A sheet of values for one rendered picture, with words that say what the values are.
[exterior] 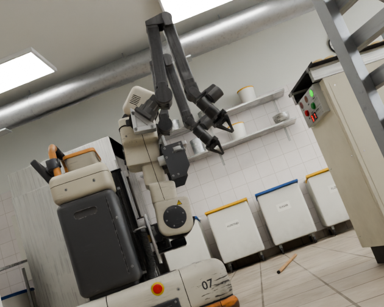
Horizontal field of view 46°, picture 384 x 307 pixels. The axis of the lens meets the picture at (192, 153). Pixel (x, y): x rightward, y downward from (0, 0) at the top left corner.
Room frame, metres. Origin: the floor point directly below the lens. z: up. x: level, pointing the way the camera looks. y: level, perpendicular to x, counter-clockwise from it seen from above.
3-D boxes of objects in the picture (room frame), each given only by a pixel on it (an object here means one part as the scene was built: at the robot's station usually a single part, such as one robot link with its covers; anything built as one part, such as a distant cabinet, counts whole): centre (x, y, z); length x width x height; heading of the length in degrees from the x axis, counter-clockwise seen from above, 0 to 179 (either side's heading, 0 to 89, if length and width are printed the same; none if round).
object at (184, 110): (2.38, -0.04, 1.18); 0.11 x 0.06 x 0.43; 7
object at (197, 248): (5.84, 0.46, 0.39); 0.64 x 0.54 x 0.77; 178
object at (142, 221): (2.19, 0.23, 0.45); 0.28 x 0.27 x 0.25; 7
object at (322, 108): (2.07, -0.61, 0.77); 0.24 x 0.04 x 0.14; 7
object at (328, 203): (5.70, -1.48, 0.39); 0.64 x 0.54 x 0.77; 173
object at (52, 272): (5.79, 1.57, 1.03); 1.40 x 0.91 x 2.05; 86
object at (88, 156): (2.10, 0.50, 0.87); 0.23 x 0.15 x 0.11; 7
